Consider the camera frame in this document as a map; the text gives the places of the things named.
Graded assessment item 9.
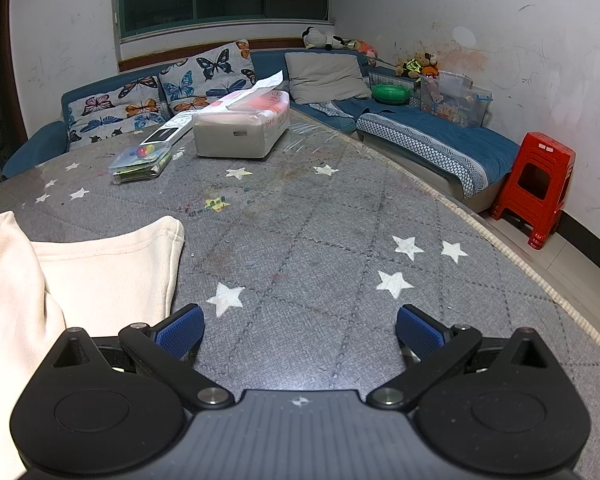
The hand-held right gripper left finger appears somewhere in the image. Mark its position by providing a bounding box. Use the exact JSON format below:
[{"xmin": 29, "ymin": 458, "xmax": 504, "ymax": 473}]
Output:
[{"xmin": 49, "ymin": 304, "xmax": 235, "ymax": 409}]

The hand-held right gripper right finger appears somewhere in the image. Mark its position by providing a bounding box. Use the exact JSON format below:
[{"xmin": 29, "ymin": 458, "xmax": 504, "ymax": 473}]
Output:
[{"xmin": 367, "ymin": 304, "xmax": 555, "ymax": 409}]

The cream sweatshirt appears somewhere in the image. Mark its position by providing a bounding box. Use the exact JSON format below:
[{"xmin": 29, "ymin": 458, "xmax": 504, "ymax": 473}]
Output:
[{"xmin": 0, "ymin": 211, "xmax": 186, "ymax": 478}]

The grey star-patterned table cover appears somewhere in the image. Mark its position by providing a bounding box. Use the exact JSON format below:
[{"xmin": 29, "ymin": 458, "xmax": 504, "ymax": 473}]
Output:
[{"xmin": 0, "ymin": 110, "xmax": 600, "ymax": 480}]

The small clear plastic box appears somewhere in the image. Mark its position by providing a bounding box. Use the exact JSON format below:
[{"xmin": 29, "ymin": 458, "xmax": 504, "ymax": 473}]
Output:
[{"xmin": 108, "ymin": 142, "xmax": 173, "ymax": 184}]

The blue patterned sofa cover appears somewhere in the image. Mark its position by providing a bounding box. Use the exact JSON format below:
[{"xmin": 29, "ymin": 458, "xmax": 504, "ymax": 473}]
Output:
[{"xmin": 307, "ymin": 96, "xmax": 522, "ymax": 200}]

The white remote control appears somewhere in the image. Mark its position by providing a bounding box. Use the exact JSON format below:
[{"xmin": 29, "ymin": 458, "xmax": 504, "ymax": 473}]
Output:
[{"xmin": 141, "ymin": 112, "xmax": 193, "ymax": 147}]

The white pink tissue pack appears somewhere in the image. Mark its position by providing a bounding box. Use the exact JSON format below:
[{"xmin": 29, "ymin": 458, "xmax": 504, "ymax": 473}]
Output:
[{"xmin": 193, "ymin": 71, "xmax": 291, "ymax": 160}]

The red plastic stool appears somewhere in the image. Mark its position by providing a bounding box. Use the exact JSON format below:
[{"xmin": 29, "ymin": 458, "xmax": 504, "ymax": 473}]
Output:
[{"xmin": 490, "ymin": 131, "xmax": 577, "ymax": 250}]

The clear storage bin with toys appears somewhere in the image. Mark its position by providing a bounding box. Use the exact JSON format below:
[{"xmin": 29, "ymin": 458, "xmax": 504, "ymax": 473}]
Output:
[{"xmin": 420, "ymin": 71, "xmax": 495, "ymax": 128}]

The butterfly print pillow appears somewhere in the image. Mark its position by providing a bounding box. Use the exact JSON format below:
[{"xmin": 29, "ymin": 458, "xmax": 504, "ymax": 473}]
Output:
[
  {"xmin": 67, "ymin": 76, "xmax": 167, "ymax": 150},
  {"xmin": 158, "ymin": 40, "xmax": 257, "ymax": 116}
]

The green bowl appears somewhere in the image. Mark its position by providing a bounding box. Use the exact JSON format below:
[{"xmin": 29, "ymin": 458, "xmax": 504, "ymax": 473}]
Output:
[{"xmin": 371, "ymin": 84, "xmax": 412, "ymax": 106}]

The clear plastic crate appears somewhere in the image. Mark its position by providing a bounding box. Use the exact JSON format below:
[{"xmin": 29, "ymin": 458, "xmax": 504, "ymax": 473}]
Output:
[{"xmin": 368, "ymin": 70, "xmax": 423, "ymax": 92}]

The grey pillow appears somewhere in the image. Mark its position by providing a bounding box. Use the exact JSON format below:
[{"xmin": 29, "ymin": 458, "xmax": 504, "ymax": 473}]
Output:
[{"xmin": 284, "ymin": 52, "xmax": 373, "ymax": 105}]

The brown teddy bear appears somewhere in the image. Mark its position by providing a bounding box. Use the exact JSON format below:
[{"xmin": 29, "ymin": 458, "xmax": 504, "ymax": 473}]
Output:
[{"xmin": 414, "ymin": 51, "xmax": 440, "ymax": 78}]

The blue sofa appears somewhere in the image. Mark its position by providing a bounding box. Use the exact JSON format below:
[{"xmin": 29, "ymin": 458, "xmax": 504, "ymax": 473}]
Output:
[{"xmin": 1, "ymin": 42, "xmax": 522, "ymax": 200}]

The black and white plush toy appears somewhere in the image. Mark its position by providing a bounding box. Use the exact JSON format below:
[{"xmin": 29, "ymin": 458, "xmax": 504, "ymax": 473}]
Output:
[{"xmin": 301, "ymin": 26, "xmax": 351, "ymax": 51}]

